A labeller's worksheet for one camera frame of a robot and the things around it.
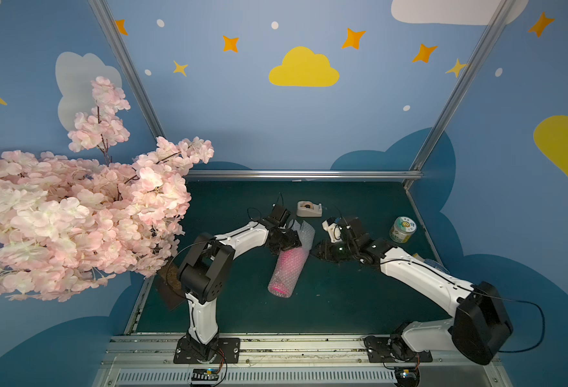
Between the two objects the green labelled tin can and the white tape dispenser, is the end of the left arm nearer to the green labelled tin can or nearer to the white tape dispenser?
the white tape dispenser

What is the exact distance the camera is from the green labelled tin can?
974 millimetres

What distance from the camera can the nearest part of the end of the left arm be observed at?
2.39 feet

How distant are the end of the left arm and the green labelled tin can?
42 centimetres
